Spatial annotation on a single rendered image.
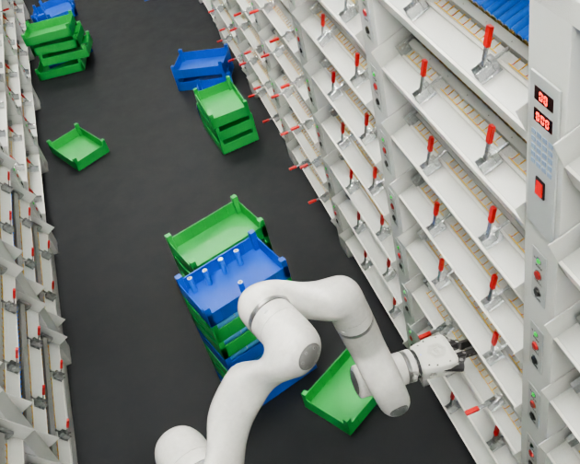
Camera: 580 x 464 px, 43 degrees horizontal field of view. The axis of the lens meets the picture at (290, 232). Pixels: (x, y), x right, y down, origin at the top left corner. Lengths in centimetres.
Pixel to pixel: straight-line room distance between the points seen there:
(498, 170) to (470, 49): 22
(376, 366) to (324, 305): 27
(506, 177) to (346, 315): 46
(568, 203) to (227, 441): 85
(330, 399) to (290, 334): 117
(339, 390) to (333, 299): 111
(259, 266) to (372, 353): 77
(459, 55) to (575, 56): 38
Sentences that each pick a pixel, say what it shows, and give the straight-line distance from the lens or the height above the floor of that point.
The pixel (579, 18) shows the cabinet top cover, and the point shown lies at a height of 167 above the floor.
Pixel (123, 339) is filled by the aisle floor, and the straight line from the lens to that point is 306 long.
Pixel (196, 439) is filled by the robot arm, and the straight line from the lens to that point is 170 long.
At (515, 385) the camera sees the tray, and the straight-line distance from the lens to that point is 178.
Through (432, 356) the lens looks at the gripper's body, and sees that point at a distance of 192.
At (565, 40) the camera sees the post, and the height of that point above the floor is 163.
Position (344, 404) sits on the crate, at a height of 0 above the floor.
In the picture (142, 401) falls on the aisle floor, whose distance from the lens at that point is 283.
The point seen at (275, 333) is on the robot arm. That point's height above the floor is 103.
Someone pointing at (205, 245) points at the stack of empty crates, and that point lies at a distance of 267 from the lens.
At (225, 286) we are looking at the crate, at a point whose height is 48.
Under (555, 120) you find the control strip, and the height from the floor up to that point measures 151.
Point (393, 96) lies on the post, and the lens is 179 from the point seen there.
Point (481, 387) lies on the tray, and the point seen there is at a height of 49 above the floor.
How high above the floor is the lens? 214
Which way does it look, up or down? 42 degrees down
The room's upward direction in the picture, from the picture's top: 15 degrees counter-clockwise
